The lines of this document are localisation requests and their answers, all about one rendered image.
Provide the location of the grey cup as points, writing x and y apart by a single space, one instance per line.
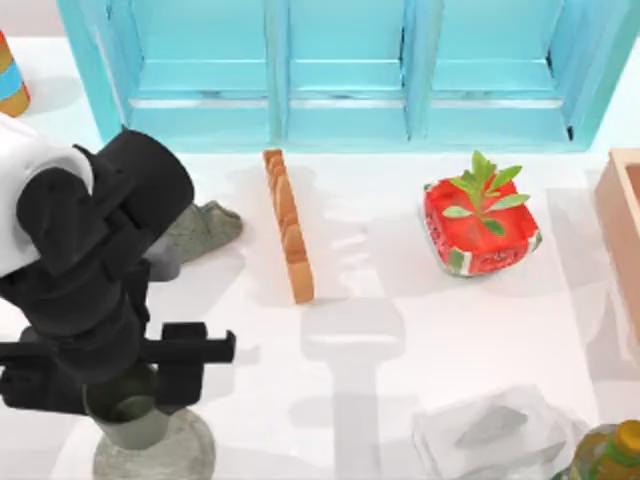
135 425

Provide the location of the pale grey rounded box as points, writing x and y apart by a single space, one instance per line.
162 265

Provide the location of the grey rock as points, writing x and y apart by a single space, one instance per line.
210 230

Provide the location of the long brown bread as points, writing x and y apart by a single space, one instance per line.
290 230

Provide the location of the orange and blue striped can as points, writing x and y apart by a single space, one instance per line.
11 80

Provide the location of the red plant pot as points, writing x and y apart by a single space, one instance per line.
480 235

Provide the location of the light blue rack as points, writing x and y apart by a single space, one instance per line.
350 75

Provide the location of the yellow bottle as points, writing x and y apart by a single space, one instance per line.
607 452

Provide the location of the salmon-coloured shallow box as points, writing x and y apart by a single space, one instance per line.
620 225

